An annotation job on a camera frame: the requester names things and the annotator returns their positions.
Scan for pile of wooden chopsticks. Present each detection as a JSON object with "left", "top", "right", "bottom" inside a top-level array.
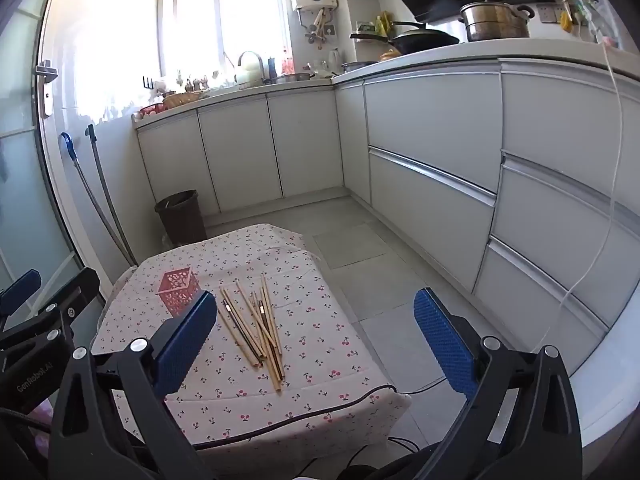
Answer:
[{"left": 217, "top": 274, "right": 286, "bottom": 393}]

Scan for yellow hanging kitchen tool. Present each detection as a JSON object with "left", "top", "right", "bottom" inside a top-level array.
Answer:
[{"left": 547, "top": 0, "right": 573, "bottom": 28}]

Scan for woven basket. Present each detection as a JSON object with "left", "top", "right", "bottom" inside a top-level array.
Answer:
[{"left": 162, "top": 91, "right": 203, "bottom": 108}]

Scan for metal door handle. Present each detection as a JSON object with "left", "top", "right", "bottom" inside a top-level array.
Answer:
[{"left": 39, "top": 60, "right": 60, "bottom": 120}]

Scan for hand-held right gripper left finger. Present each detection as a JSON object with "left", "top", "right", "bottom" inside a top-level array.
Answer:
[{"left": 47, "top": 290, "right": 218, "bottom": 480}]

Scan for steel faucet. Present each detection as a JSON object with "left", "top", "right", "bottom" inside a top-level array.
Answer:
[{"left": 236, "top": 51, "right": 266, "bottom": 83}]

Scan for brown trash bin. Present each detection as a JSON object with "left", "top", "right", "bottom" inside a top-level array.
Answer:
[{"left": 154, "top": 190, "right": 208, "bottom": 248}]

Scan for kitchen window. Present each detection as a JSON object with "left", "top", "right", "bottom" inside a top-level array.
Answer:
[{"left": 157, "top": 0, "right": 291, "bottom": 78}]

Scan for white kitchen cabinets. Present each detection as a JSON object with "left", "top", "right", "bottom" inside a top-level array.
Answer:
[{"left": 135, "top": 57, "right": 640, "bottom": 361}]

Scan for steel stockpot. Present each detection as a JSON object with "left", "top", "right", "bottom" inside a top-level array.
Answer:
[{"left": 460, "top": 1, "right": 536, "bottom": 43}]

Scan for black capped mop handle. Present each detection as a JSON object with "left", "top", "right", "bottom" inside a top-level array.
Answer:
[{"left": 85, "top": 125, "right": 138, "bottom": 267}]

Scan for thin black chopstick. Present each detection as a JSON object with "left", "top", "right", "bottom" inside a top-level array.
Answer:
[{"left": 256, "top": 294, "right": 274, "bottom": 342}]

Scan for white cable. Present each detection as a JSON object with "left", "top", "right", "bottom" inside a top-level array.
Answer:
[{"left": 537, "top": 35, "right": 626, "bottom": 356}]

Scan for pink perforated holder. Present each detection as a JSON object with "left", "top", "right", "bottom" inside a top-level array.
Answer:
[{"left": 156, "top": 267, "right": 203, "bottom": 318}]

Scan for blue capped mop handle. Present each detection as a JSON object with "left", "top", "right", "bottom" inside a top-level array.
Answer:
[{"left": 60, "top": 132, "right": 133, "bottom": 268}]

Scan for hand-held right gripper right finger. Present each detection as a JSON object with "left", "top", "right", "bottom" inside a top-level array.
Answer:
[{"left": 413, "top": 287, "right": 583, "bottom": 480}]

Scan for black wok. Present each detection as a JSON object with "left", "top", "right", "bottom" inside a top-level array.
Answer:
[{"left": 390, "top": 20, "right": 461, "bottom": 56}]

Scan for black chopstick with gold band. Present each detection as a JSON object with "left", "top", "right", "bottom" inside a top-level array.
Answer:
[{"left": 223, "top": 299, "right": 264, "bottom": 364}]

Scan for thick black cable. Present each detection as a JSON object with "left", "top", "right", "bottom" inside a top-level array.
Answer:
[{"left": 0, "top": 407, "right": 53, "bottom": 433}]

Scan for cherry print tablecloth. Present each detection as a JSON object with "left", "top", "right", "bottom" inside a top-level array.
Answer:
[{"left": 90, "top": 222, "right": 413, "bottom": 451}]

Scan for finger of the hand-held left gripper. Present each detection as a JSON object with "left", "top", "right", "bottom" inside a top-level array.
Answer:
[
  {"left": 0, "top": 269, "right": 42, "bottom": 318},
  {"left": 0, "top": 267, "right": 101, "bottom": 350}
]

